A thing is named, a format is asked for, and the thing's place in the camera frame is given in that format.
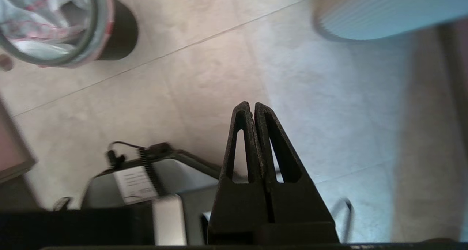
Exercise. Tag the grey ribbed robot base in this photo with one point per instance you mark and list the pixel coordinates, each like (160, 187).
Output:
(384, 12)

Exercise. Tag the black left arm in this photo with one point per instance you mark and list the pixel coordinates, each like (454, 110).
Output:
(73, 226)

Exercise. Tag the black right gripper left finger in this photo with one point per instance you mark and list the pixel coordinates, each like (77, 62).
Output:
(237, 206)

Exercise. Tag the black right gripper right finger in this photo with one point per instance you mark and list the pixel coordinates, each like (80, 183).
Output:
(292, 202)

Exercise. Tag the black round trash bin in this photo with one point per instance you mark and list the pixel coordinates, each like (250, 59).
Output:
(122, 34)

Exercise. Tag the white red-printed bin liner bag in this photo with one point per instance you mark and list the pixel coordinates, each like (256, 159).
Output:
(40, 19)

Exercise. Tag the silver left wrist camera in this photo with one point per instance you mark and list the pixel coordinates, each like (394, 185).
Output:
(169, 220)

